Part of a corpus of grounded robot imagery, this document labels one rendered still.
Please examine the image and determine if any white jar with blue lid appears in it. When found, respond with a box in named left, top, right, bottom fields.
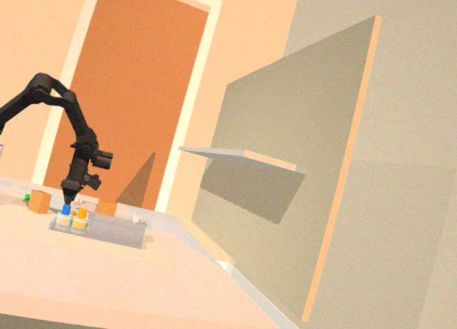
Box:
left=55, top=204, right=73, bottom=226

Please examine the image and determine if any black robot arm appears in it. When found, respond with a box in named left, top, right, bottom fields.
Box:
left=0, top=72, right=113, bottom=191

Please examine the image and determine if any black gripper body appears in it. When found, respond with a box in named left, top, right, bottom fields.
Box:
left=61, top=161, right=88, bottom=191

